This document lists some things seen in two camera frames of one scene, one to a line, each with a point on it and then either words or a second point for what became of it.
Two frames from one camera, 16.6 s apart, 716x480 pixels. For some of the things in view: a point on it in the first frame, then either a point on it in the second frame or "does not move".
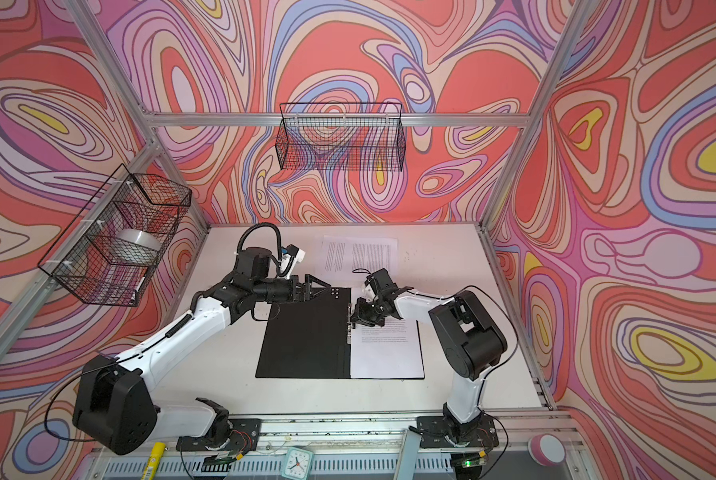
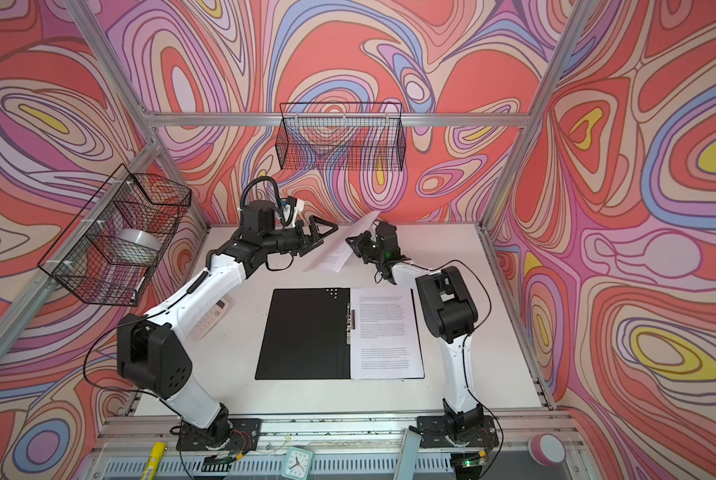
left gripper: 304,290 to 306,243
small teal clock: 298,464 does not move
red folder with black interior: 308,338 does not move
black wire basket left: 108,255 does not move
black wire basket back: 343,136 does not move
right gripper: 361,316 to 359,243
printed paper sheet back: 350,259 to 384,343
